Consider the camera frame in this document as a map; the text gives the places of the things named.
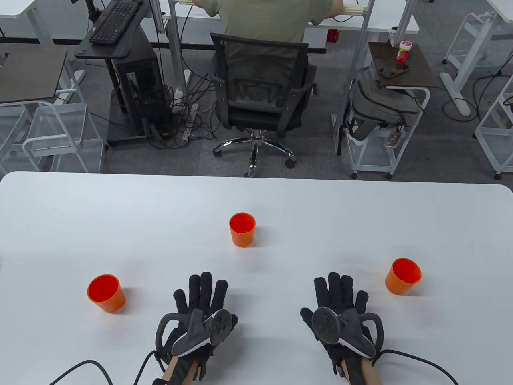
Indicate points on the brown-top white side cart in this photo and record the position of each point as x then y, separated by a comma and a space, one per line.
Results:
28, 76
421, 68

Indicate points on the white desk with white legs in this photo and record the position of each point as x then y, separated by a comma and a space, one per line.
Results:
477, 44
52, 6

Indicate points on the red jar with pale lid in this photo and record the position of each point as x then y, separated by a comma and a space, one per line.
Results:
403, 54

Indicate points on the long white desk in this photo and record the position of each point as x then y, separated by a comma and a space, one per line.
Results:
360, 25

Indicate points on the person's left hand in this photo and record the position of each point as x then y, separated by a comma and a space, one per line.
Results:
204, 292

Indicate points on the grey right hand controller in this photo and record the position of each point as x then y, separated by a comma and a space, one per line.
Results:
326, 325

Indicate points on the black mesh office chair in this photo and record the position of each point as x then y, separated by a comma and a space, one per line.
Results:
260, 116

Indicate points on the black keyboard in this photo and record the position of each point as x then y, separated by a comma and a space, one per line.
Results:
114, 22

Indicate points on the white power strip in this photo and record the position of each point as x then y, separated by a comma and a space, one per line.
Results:
190, 120

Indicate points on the small red box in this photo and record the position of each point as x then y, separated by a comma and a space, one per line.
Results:
332, 35

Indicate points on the person's right hand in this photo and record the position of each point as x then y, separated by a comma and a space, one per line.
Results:
340, 290

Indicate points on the grey left hand controller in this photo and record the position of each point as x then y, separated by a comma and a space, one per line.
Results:
218, 325

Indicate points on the beige wooden strip bundle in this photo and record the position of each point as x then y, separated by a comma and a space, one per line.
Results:
350, 9

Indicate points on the person's right forearm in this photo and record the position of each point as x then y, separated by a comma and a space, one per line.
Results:
370, 375

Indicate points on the grey backpack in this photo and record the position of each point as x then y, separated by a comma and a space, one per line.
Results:
376, 104

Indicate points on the grey hand controller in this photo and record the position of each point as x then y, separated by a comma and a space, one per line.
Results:
326, 325
218, 325

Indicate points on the black monitor pole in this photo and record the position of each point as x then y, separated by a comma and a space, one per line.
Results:
91, 6

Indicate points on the black smartphone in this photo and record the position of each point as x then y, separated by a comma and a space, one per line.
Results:
394, 71

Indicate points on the orange plastic cup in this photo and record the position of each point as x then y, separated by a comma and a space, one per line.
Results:
402, 276
242, 229
106, 294

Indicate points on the person's left forearm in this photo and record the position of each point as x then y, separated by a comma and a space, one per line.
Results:
170, 371

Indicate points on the striped packet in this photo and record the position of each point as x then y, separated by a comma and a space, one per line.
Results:
394, 138

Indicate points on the black computer tower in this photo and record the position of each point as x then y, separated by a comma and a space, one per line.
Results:
140, 88

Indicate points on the black computer cart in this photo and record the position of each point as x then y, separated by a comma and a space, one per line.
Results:
104, 51

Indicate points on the aluminium frame post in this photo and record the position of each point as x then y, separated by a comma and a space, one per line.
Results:
176, 48
356, 56

